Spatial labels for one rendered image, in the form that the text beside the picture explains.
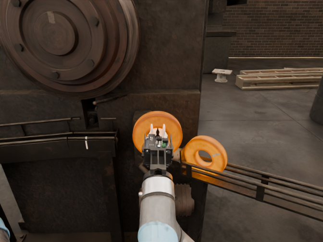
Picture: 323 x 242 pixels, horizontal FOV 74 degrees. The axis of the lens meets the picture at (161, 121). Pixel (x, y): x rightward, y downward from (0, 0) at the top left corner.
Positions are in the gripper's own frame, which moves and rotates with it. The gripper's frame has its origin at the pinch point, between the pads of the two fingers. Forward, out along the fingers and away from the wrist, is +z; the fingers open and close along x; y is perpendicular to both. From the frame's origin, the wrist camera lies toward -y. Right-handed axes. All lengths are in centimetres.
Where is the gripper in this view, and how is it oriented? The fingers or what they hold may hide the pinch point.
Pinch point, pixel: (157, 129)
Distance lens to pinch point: 67.0
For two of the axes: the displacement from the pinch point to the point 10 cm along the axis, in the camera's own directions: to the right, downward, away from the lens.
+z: -0.1, -6.8, 7.4
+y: 0.3, -7.4, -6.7
